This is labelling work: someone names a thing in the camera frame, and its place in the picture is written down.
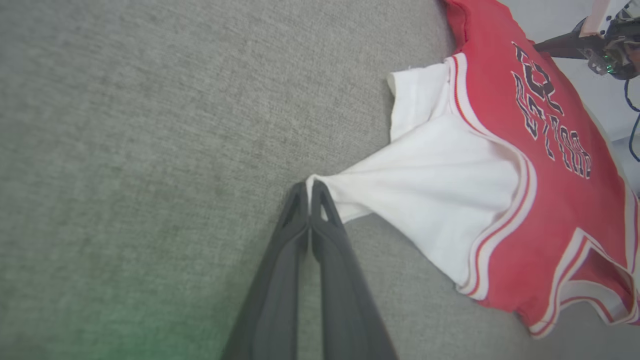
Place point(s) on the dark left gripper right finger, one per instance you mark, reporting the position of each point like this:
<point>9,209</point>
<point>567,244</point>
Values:
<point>345,300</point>

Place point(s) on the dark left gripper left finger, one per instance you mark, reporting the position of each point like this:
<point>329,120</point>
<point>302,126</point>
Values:
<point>275,300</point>

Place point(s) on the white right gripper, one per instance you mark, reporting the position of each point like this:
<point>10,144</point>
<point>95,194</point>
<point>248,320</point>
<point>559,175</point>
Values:
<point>620,45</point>

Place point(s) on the red and white jersey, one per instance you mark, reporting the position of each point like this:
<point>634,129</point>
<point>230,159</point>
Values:
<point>500,200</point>

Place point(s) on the grey fabric sofa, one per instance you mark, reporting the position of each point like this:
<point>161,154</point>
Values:
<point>150,150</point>

